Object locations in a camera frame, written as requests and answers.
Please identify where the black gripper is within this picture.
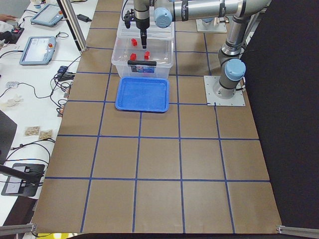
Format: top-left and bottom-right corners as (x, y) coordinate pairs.
(123, 0), (151, 49)

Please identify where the clear plastic storage box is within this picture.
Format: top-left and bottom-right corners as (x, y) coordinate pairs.
(111, 37), (174, 78)

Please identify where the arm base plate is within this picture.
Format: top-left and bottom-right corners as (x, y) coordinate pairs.
(196, 18), (227, 34)
(204, 76), (246, 107)

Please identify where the black power adapter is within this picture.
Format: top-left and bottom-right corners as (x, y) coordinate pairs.
(77, 14), (92, 22)

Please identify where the black box latch handle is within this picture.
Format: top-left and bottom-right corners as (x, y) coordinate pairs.
(127, 60), (157, 67)

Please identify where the red block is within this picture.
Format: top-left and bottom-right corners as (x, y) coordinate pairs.
(131, 38), (138, 47)
(144, 51), (151, 60)
(130, 53), (137, 61)

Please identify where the aluminium frame post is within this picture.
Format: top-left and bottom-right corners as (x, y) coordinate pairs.
(57, 0), (87, 52)

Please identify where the blue plastic tray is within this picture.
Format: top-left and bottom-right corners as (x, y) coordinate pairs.
(115, 77), (170, 113)

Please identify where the blue teach pendant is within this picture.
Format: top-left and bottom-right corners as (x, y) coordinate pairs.
(30, 4), (63, 27)
(19, 36), (56, 66)

